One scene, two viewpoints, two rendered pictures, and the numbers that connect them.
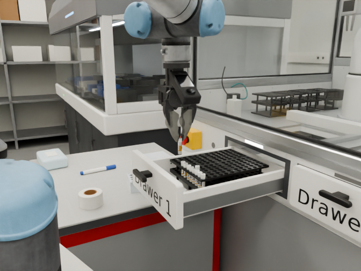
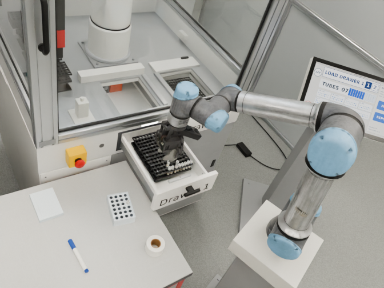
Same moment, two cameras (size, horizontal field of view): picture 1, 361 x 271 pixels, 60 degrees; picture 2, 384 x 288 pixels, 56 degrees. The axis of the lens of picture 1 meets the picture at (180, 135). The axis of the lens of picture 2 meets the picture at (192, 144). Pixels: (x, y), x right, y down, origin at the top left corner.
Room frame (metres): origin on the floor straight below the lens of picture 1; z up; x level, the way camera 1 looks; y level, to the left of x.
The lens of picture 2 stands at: (1.07, 0.94, 2.00)
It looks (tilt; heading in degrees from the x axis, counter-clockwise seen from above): 43 degrees down; 252
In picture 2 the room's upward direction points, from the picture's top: 19 degrees clockwise
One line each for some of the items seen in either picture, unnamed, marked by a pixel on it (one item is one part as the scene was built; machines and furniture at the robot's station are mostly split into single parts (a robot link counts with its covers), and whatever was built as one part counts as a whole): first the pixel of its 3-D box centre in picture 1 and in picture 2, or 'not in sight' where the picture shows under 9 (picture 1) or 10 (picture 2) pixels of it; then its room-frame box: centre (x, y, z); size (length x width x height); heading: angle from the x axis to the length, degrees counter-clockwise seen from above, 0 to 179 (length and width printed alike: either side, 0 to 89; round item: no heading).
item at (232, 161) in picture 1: (217, 172); (161, 155); (0.85, -0.11, 0.87); 0.22 x 0.18 x 0.06; 118
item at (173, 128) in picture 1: (170, 124); (169, 156); (0.84, 0.03, 1.01); 0.06 x 0.03 x 0.09; 25
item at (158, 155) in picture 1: (153, 157); (46, 204); (1.27, 0.12, 0.77); 0.13 x 0.09 x 0.02; 118
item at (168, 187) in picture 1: (153, 184); (185, 190); (0.75, 0.07, 0.87); 0.29 x 0.02 x 0.11; 28
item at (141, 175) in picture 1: (144, 174); (190, 190); (0.74, 0.09, 0.91); 0.07 x 0.04 x 0.01; 28
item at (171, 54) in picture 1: (175, 54); (179, 118); (0.85, 0.01, 1.20); 0.08 x 0.08 x 0.05
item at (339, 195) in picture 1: (338, 197); not in sight; (0.61, -0.34, 0.91); 0.07 x 0.04 x 0.01; 28
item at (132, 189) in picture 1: (146, 180); (120, 208); (0.99, 0.12, 0.78); 0.12 x 0.08 x 0.04; 107
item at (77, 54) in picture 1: (144, 61); not in sight; (2.58, 0.29, 1.13); 1.78 x 1.14 x 0.45; 28
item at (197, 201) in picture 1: (219, 173); (159, 154); (0.85, -0.12, 0.86); 0.40 x 0.26 x 0.06; 118
